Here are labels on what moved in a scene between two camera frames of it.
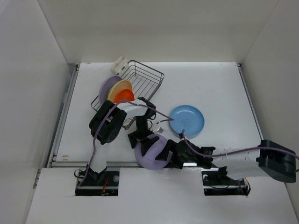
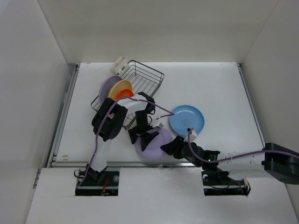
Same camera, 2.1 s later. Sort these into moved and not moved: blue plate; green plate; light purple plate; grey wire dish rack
Moved: light purple plate
Not moved: grey wire dish rack; blue plate; green plate
